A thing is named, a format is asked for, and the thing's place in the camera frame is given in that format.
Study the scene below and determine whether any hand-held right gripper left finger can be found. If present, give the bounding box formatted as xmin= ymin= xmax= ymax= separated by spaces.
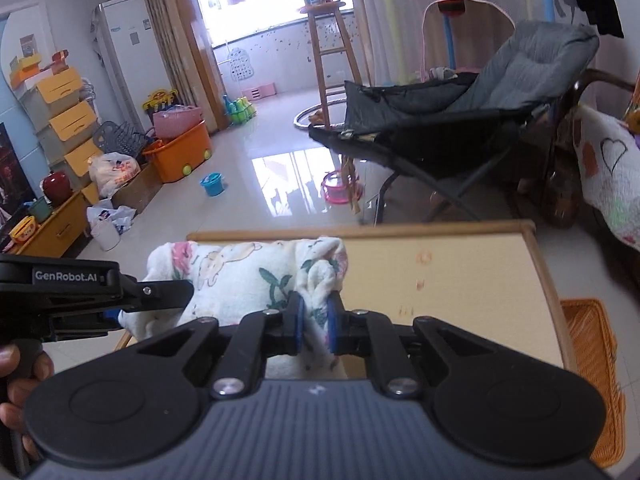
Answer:
xmin=135 ymin=291 xmax=306 ymax=401

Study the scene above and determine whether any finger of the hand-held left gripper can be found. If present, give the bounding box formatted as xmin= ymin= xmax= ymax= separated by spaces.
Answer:
xmin=120 ymin=276 xmax=195 ymax=313

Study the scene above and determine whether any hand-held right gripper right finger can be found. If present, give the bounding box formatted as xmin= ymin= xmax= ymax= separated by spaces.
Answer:
xmin=326 ymin=291 xmax=496 ymax=401

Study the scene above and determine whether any floral baby garment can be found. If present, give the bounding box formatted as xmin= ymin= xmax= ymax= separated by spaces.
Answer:
xmin=120 ymin=236 xmax=351 ymax=381

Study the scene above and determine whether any person's left hand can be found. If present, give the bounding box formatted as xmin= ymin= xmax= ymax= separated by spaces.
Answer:
xmin=0 ymin=346 xmax=55 ymax=461

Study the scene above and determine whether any wooden television cabinet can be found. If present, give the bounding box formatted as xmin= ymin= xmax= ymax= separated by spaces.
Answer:
xmin=12 ymin=190 xmax=93 ymax=258

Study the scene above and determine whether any white blue plastic bag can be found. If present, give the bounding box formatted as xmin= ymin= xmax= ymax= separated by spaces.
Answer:
xmin=87 ymin=199 xmax=137 ymax=251

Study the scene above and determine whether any green cup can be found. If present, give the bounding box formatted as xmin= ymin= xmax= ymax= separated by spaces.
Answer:
xmin=26 ymin=197 xmax=53 ymax=223

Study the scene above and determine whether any cardboard box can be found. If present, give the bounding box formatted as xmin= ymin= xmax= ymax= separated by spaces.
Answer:
xmin=111 ymin=162 xmax=165 ymax=216

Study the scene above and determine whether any red vase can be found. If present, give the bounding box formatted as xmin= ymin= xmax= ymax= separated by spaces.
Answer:
xmin=42 ymin=171 xmax=72 ymax=207

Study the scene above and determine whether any blue toy bucket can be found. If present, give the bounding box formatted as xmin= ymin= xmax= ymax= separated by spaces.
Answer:
xmin=200 ymin=172 xmax=225 ymax=197

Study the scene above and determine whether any wooden low table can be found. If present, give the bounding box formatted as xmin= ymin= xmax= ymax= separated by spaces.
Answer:
xmin=115 ymin=220 xmax=576 ymax=381

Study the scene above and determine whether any pink toy basket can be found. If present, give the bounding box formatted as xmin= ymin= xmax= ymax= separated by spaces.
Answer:
xmin=320 ymin=170 xmax=357 ymax=205

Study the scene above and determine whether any red printed plastic bag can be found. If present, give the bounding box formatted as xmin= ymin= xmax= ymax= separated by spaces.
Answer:
xmin=87 ymin=152 xmax=141 ymax=198

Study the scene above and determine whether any television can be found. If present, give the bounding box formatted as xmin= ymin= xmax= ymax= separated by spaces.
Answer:
xmin=0 ymin=122 xmax=38 ymax=253

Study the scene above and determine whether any orange wheeled storage bin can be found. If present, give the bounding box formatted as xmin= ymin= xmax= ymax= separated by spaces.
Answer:
xmin=142 ymin=120 xmax=213 ymax=183

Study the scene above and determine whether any black plastic basket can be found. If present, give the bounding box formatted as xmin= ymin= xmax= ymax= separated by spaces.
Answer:
xmin=92 ymin=121 xmax=156 ymax=158

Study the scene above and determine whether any pink plastic basket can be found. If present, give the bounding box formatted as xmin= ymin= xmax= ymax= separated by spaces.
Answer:
xmin=152 ymin=107 xmax=207 ymax=140

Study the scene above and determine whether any grey yellow drawer tower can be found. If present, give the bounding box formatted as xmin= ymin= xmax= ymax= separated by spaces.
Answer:
xmin=20 ymin=67 xmax=106 ymax=206

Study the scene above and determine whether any yellow toy rack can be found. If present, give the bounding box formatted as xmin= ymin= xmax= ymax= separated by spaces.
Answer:
xmin=142 ymin=89 xmax=180 ymax=111

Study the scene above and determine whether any green toy bowling set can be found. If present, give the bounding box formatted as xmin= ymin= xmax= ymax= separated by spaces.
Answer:
xmin=222 ymin=95 xmax=258 ymax=126

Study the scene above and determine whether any silver hula hoop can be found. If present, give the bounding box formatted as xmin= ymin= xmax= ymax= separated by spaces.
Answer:
xmin=292 ymin=101 xmax=351 ymax=133

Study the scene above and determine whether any white standing air conditioner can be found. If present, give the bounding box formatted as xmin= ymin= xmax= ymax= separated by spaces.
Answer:
xmin=95 ymin=0 xmax=173 ymax=133

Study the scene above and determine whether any orange wicker basket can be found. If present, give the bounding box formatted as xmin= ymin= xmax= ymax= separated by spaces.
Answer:
xmin=559 ymin=299 xmax=626 ymax=468

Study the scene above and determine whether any beige curtain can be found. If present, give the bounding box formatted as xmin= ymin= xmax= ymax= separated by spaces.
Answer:
xmin=102 ymin=0 xmax=223 ymax=133

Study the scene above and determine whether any heart patterned quilt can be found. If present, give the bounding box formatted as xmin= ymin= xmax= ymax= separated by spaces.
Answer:
xmin=575 ymin=102 xmax=640 ymax=251

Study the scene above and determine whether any wooden bar stool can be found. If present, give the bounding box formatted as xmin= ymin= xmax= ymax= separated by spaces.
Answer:
xmin=298 ymin=1 xmax=363 ymax=128

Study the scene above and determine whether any mesh play tent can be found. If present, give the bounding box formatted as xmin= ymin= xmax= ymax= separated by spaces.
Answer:
xmin=347 ymin=0 xmax=576 ymax=86

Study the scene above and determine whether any grey folding lounge chair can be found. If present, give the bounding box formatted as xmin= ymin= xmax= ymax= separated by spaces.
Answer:
xmin=307 ymin=20 xmax=601 ymax=226

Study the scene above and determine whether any dark wooden armchair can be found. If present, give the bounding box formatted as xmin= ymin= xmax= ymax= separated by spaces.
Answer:
xmin=542 ymin=67 xmax=637 ymax=228

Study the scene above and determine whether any floral golden cushion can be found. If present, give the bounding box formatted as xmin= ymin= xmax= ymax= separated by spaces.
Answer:
xmin=622 ymin=77 xmax=640 ymax=126

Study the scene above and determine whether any brown braided rope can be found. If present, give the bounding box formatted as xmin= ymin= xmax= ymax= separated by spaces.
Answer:
xmin=342 ymin=156 xmax=365 ymax=215

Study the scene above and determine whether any white wall chart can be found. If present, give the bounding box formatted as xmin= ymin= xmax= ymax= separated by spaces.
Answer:
xmin=227 ymin=47 xmax=256 ymax=81

